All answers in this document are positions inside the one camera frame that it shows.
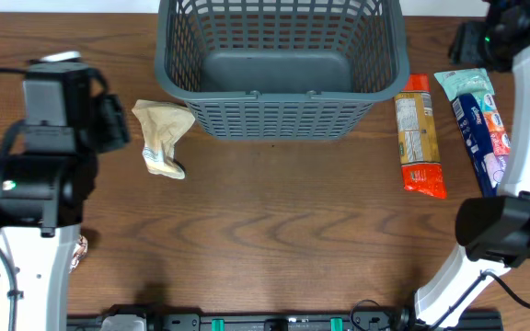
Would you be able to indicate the brown and cream snack pouch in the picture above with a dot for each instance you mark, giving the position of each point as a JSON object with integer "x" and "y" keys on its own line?
{"x": 80, "y": 251}

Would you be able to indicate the cream pouch top left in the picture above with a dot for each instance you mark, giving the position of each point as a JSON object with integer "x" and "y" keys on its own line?
{"x": 66, "y": 56}

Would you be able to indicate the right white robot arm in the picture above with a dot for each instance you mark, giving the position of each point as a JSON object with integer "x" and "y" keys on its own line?
{"x": 492, "y": 234}

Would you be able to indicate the orange spaghetti packet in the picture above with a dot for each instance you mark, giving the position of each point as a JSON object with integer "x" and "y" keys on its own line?
{"x": 417, "y": 139}

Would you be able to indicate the blue tissue multipack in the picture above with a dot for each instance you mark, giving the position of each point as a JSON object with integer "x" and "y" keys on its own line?
{"x": 487, "y": 142}

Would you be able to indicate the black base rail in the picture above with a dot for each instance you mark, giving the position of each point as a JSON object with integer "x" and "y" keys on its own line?
{"x": 144, "y": 317}

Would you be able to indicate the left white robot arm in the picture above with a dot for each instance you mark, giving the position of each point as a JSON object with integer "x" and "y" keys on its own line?
{"x": 48, "y": 167}

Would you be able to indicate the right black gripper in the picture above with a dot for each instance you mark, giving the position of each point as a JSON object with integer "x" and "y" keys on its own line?
{"x": 467, "y": 47}

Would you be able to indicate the grey plastic laundry basket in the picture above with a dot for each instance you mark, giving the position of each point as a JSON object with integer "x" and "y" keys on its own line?
{"x": 281, "y": 69}

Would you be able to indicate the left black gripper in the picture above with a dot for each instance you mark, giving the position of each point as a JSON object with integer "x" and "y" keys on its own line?
{"x": 108, "y": 120}

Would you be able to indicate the mint green wipes packet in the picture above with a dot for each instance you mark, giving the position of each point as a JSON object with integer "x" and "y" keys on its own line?
{"x": 459, "y": 82}

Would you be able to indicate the crumpled cream pouch centre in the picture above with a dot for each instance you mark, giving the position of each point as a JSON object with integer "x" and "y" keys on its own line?
{"x": 162, "y": 124}

